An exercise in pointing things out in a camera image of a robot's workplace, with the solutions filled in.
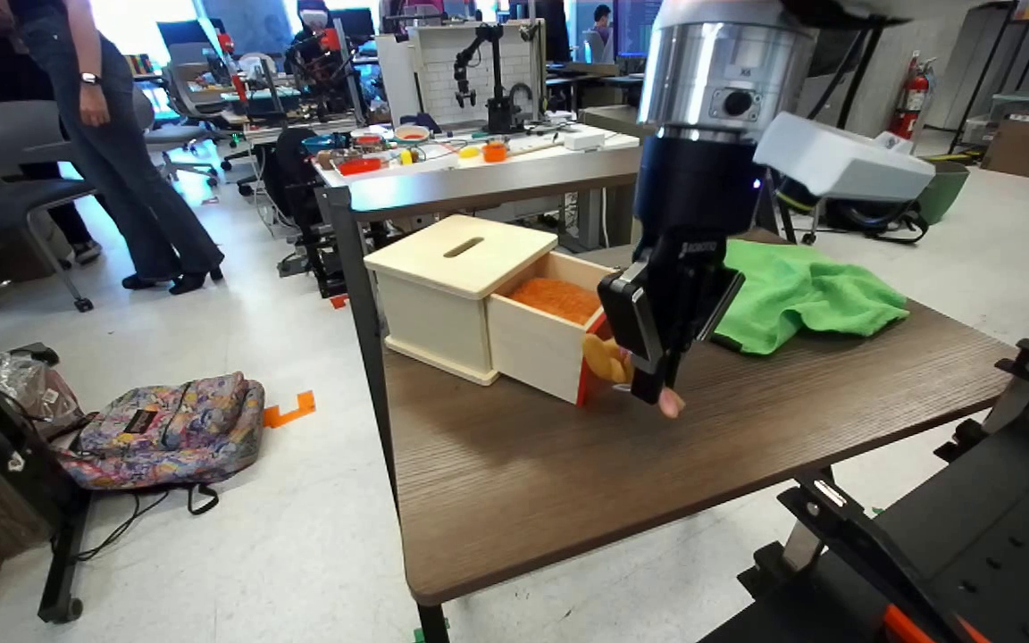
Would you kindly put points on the black robot stand base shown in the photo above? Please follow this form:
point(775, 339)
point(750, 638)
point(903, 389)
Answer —
point(941, 565)

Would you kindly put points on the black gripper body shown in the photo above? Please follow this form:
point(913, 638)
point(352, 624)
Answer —
point(681, 253)

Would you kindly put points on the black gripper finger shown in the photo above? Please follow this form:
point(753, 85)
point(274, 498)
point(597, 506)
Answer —
point(630, 314)
point(691, 303)

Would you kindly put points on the colourful floral backpack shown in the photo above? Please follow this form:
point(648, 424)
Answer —
point(192, 435)

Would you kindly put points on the standing person dark trousers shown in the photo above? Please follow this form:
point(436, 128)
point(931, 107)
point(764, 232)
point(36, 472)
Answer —
point(96, 95)

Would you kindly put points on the wooden drawer orange front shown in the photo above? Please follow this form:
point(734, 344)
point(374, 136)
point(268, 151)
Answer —
point(540, 320)

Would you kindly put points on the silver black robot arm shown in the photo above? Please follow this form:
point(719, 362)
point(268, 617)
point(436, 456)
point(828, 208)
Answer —
point(716, 78)

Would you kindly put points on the cardboard box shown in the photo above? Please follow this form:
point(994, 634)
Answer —
point(1009, 149)

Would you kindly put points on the red fire extinguisher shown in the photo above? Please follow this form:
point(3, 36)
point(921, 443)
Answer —
point(913, 97)

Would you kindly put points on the orange plastic bracket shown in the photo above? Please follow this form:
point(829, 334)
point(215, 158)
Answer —
point(283, 417)

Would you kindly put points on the black backpack on floor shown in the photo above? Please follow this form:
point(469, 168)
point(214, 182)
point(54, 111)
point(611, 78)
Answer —
point(891, 224)

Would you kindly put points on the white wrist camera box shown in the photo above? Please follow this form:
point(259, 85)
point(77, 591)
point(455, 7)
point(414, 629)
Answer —
point(842, 167)

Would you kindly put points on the small black desktop robot arm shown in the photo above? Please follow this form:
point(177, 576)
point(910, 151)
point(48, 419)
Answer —
point(505, 100)

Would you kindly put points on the black cart frame left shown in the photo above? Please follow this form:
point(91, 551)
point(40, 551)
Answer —
point(33, 472)

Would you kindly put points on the green bin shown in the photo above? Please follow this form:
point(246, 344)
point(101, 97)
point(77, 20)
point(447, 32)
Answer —
point(946, 189)

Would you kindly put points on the green cloth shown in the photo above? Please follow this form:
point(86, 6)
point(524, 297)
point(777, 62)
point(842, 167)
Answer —
point(795, 291)

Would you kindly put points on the wooden box with slot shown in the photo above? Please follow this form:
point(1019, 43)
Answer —
point(434, 291)

